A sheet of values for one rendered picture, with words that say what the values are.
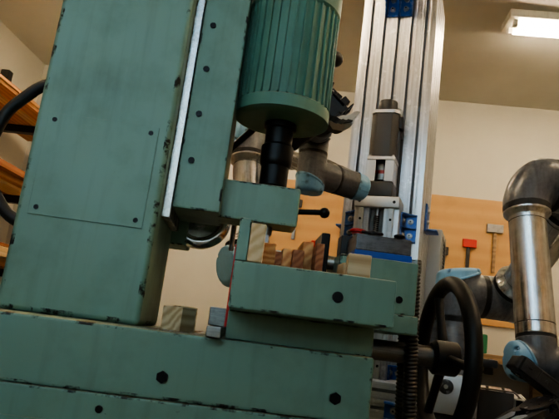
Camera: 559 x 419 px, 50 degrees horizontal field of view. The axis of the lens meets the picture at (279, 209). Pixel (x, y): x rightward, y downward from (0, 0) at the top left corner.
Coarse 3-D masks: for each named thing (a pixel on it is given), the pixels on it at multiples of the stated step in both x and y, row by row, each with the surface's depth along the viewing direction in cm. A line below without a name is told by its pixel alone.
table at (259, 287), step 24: (240, 264) 75; (264, 264) 75; (240, 288) 74; (264, 288) 74; (288, 288) 75; (312, 288) 75; (336, 288) 75; (360, 288) 75; (384, 288) 75; (264, 312) 75; (288, 312) 74; (312, 312) 74; (336, 312) 74; (360, 312) 75; (384, 312) 75
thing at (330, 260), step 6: (324, 234) 102; (318, 240) 107; (324, 240) 102; (324, 246) 102; (324, 252) 102; (324, 258) 101; (330, 258) 105; (324, 264) 101; (330, 264) 105; (324, 270) 101
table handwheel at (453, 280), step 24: (432, 288) 112; (456, 288) 100; (432, 312) 114; (480, 336) 92; (384, 360) 103; (432, 360) 103; (456, 360) 97; (480, 360) 91; (432, 384) 107; (480, 384) 91; (432, 408) 108; (456, 408) 92
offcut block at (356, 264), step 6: (348, 258) 82; (354, 258) 81; (360, 258) 81; (366, 258) 81; (348, 264) 81; (354, 264) 81; (360, 264) 81; (366, 264) 81; (348, 270) 81; (354, 270) 81; (360, 270) 81; (366, 270) 81; (360, 276) 80; (366, 276) 80
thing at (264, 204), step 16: (224, 192) 104; (240, 192) 104; (256, 192) 104; (272, 192) 104; (288, 192) 105; (224, 208) 103; (240, 208) 104; (256, 208) 104; (272, 208) 104; (288, 208) 104; (272, 224) 104; (288, 224) 104
